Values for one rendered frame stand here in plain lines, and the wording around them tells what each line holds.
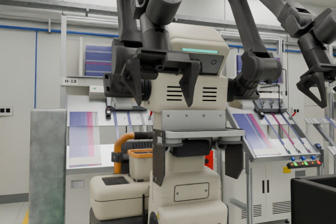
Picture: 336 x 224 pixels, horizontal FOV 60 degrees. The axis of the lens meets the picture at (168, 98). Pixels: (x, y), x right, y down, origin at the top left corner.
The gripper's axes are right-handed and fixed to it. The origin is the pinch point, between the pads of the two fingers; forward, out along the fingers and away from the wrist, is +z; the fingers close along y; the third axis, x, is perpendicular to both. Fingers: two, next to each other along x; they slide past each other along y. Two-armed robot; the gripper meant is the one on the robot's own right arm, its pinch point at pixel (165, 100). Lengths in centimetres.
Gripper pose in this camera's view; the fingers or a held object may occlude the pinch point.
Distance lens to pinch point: 52.9
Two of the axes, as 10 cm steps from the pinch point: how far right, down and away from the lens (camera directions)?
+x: -3.2, 4.8, 8.2
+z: 1.4, 8.8, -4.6
